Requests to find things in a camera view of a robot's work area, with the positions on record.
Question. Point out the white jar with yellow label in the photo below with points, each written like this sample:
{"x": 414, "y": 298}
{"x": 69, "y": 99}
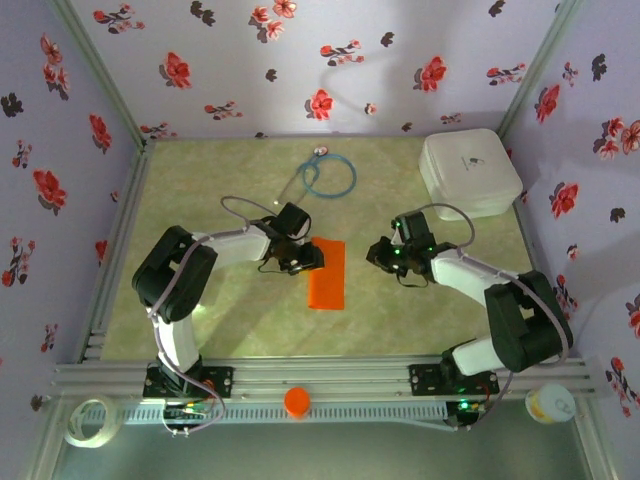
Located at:
{"x": 552, "y": 402}

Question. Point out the aluminium side rail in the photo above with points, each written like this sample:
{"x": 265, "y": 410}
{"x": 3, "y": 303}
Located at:
{"x": 116, "y": 250}
{"x": 525, "y": 237}

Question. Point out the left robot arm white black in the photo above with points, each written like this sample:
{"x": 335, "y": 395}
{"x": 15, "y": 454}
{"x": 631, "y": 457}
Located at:
{"x": 240, "y": 247}

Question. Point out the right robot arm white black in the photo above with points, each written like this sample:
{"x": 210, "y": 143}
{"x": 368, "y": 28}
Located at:
{"x": 460, "y": 275}

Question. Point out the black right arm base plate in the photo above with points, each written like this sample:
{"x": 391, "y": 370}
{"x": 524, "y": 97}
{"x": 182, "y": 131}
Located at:
{"x": 422, "y": 380}

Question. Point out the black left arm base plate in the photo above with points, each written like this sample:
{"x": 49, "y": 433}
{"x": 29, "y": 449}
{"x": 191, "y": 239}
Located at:
{"x": 220, "y": 380}

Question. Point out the white plastic box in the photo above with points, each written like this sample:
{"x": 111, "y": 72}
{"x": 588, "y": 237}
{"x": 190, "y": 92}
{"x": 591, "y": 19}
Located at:
{"x": 470, "y": 170}

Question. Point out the long aluminium frame rail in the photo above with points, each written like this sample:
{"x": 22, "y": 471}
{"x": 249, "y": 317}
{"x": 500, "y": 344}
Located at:
{"x": 325, "y": 375}

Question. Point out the aluminium frame corner post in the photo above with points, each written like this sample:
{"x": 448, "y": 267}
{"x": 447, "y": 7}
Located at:
{"x": 539, "y": 75}
{"x": 103, "y": 75}

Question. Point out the small circuit board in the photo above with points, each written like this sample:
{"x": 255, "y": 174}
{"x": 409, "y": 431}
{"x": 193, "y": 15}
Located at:
{"x": 185, "y": 412}
{"x": 465, "y": 407}

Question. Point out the orange round cap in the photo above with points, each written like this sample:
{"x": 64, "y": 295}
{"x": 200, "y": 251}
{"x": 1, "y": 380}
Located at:
{"x": 297, "y": 401}

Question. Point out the blue stethoscope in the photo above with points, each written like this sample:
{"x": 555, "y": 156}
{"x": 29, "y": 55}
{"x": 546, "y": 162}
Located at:
{"x": 320, "y": 149}

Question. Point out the orange cloth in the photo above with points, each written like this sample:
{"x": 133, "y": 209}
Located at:
{"x": 330, "y": 285}

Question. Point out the clear tape roll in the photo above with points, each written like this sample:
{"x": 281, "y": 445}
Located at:
{"x": 95, "y": 442}

